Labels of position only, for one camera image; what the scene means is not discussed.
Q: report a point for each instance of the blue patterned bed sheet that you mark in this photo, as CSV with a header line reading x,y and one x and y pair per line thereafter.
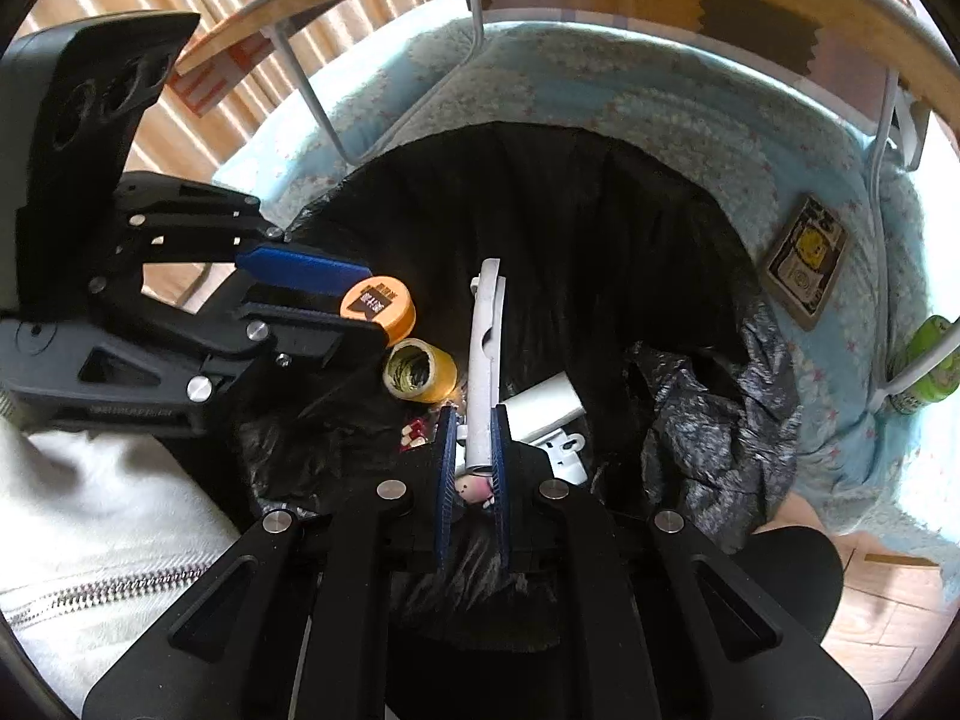
x,y
758,148

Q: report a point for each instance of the orange bottle cap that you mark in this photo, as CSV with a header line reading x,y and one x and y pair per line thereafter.
x,y
382,300

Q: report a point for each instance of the white folding table frame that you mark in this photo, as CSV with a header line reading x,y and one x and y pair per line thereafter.
x,y
817,62

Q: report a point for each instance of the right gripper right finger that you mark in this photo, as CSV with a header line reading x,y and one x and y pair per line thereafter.
x,y
658,622

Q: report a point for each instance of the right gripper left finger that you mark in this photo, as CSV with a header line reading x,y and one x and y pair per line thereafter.
x,y
291,621

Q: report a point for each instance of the white cardboard tube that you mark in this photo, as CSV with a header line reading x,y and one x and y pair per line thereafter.
x,y
543,409

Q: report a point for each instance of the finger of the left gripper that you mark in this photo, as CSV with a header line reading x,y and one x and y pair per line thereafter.
x,y
300,268
316,340

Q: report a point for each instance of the grey plastic tube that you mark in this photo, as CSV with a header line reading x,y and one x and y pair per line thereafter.
x,y
483,384

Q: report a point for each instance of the beige striped curtain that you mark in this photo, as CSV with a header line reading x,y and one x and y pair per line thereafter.
x,y
73,97

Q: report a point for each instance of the pink pig toy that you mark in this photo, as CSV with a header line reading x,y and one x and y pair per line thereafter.
x,y
474,488

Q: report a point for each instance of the black trash bag bin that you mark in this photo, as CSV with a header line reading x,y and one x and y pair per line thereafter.
x,y
619,272

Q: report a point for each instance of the black left camera box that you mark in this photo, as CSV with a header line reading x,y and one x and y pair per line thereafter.
x,y
73,97

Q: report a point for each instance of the yellow tape roll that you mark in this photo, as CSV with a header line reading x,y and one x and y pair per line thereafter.
x,y
418,371

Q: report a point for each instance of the pill blister pack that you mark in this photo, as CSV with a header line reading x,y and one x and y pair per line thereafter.
x,y
417,433

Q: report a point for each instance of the yellow picture card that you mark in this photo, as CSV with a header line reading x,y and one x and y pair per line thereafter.
x,y
802,266

